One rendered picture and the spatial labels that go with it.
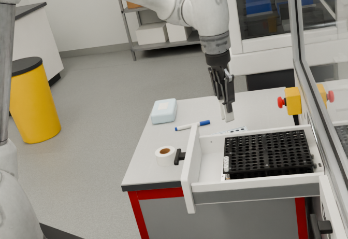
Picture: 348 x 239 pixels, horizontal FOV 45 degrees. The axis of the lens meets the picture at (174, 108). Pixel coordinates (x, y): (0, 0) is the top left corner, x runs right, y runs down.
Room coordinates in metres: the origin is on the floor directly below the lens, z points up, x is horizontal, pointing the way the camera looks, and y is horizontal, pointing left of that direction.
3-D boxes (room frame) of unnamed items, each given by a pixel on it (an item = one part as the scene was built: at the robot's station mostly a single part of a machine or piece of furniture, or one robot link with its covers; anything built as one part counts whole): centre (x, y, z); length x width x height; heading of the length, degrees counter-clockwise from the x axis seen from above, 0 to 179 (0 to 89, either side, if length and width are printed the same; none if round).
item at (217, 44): (1.23, -0.16, 1.14); 0.09 x 0.09 x 0.06
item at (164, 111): (1.62, 0.04, 0.78); 0.15 x 0.10 x 0.04; 170
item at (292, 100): (1.27, -0.39, 0.88); 0.07 x 0.05 x 0.07; 167
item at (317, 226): (0.64, -0.23, 0.91); 0.07 x 0.04 x 0.01; 167
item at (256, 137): (0.97, -0.21, 0.87); 0.22 x 0.18 x 0.06; 77
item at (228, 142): (0.99, -0.11, 0.90); 0.18 x 0.02 x 0.01; 167
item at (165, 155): (1.25, 0.06, 0.78); 0.07 x 0.07 x 0.04
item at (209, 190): (0.97, -0.22, 0.86); 0.40 x 0.26 x 0.06; 77
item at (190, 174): (1.01, -0.02, 0.87); 0.29 x 0.02 x 0.11; 167
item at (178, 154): (1.02, 0.01, 0.91); 0.07 x 0.04 x 0.01; 167
